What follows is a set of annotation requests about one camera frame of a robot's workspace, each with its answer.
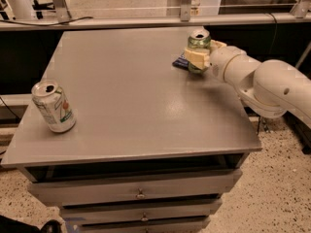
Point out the green soda can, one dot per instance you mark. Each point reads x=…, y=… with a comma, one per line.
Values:
x=198, y=39

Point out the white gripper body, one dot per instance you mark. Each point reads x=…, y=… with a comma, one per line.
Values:
x=223, y=61

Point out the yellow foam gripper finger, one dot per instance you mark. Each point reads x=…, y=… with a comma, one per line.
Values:
x=216, y=45
x=198, y=58

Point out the black object bottom left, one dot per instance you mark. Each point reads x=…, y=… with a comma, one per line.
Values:
x=8, y=225

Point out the grey metal rail frame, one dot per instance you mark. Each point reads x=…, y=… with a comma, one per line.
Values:
x=100, y=14

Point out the top grey drawer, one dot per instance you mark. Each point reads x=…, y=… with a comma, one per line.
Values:
x=135, y=188

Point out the middle grey drawer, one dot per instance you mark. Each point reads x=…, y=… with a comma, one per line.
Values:
x=142, y=211

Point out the blue rxbar blueberry wrapper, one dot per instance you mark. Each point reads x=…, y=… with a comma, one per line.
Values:
x=181, y=62

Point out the grey drawer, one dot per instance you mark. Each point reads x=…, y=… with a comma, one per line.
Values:
x=142, y=211
x=135, y=188
x=153, y=226

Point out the white soda can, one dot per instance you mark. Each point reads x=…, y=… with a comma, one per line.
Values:
x=51, y=101

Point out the bottom grey drawer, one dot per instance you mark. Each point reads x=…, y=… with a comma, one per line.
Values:
x=153, y=226

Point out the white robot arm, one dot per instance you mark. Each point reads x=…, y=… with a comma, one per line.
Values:
x=270, y=88

